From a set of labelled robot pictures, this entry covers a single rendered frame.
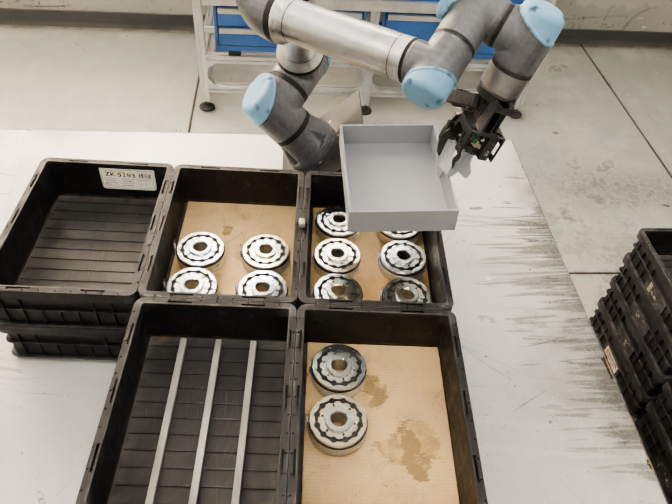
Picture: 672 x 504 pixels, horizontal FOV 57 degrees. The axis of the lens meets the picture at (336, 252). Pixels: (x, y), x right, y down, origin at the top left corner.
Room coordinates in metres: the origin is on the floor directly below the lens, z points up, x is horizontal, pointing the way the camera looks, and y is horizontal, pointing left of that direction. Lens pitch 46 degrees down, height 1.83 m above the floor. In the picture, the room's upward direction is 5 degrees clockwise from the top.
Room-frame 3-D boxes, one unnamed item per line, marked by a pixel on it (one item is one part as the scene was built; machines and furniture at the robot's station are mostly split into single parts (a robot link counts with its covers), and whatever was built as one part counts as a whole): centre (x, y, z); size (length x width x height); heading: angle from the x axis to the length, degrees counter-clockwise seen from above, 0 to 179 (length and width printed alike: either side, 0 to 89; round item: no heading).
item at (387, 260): (0.95, -0.15, 0.86); 0.10 x 0.10 x 0.01
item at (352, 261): (0.94, 0.00, 0.86); 0.10 x 0.10 x 0.01
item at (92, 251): (0.91, 0.53, 0.87); 0.40 x 0.30 x 0.11; 4
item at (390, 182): (0.97, -0.10, 1.07); 0.27 x 0.20 x 0.05; 7
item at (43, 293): (0.91, 0.53, 0.92); 0.40 x 0.30 x 0.02; 4
